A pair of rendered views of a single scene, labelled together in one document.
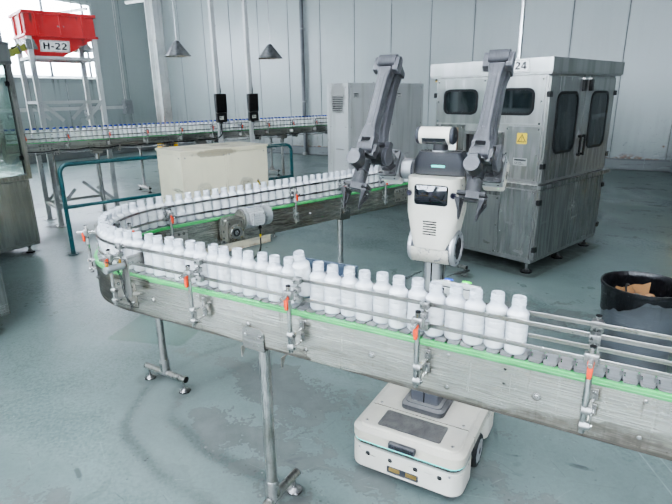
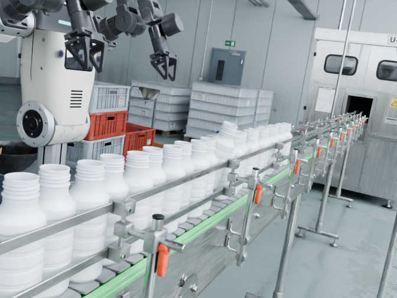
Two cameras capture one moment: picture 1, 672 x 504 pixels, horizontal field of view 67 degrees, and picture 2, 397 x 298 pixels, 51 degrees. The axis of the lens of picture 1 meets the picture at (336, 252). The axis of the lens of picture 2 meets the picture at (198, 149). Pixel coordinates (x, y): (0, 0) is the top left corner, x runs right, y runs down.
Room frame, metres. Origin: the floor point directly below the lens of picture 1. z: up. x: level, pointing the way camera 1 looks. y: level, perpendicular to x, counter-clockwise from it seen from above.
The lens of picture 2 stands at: (1.81, 1.09, 1.30)
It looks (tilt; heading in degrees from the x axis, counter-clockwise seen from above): 10 degrees down; 264
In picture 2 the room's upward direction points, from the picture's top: 8 degrees clockwise
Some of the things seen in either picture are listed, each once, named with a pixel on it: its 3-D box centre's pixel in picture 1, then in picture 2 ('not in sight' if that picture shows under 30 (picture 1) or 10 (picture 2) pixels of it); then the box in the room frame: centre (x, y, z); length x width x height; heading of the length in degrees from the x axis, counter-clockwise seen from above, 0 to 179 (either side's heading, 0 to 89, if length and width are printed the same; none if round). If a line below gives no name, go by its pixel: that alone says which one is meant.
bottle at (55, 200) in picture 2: (192, 260); (49, 229); (1.92, 0.57, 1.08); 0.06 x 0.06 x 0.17
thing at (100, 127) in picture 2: not in sight; (90, 120); (2.37, -2.56, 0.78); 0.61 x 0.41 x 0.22; 67
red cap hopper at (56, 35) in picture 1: (69, 122); not in sight; (7.51, 3.78, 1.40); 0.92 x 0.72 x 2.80; 132
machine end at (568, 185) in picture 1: (520, 160); not in sight; (5.62, -2.03, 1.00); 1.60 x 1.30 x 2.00; 132
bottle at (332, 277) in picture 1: (332, 288); (231, 163); (1.59, 0.01, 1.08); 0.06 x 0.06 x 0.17
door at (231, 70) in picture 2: not in sight; (223, 87); (0.05, -10.69, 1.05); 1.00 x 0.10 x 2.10; 150
